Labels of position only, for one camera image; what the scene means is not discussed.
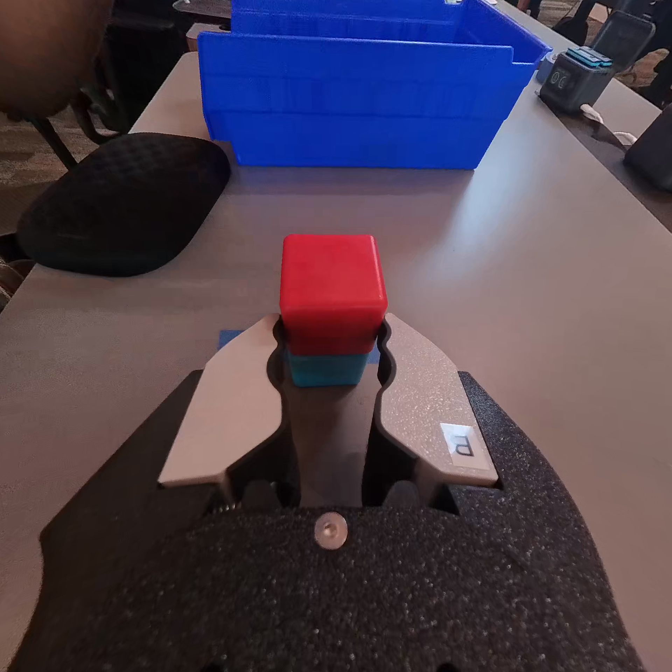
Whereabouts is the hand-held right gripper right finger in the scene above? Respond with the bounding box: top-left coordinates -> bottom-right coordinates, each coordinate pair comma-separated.
368,312 -> 499,505

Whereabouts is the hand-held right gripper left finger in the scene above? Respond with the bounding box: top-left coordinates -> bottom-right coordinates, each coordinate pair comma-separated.
160,313 -> 291,503

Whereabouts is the teal foam cube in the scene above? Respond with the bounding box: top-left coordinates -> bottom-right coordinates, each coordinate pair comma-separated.
287,350 -> 381,388

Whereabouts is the red foam cube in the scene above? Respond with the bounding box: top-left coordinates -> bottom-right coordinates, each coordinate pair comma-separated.
279,234 -> 389,356

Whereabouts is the person's left forearm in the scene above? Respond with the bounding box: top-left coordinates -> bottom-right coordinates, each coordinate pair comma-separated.
0,0 -> 114,119

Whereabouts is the black textured armrest pad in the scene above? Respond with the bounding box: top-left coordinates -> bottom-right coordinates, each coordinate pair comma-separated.
16,134 -> 233,278

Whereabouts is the black power unit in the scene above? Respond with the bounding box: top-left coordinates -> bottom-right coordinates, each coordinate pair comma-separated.
539,47 -> 614,114
624,103 -> 672,192

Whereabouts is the black office chair frame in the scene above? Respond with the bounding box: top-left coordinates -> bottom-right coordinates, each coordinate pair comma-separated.
30,90 -> 121,171

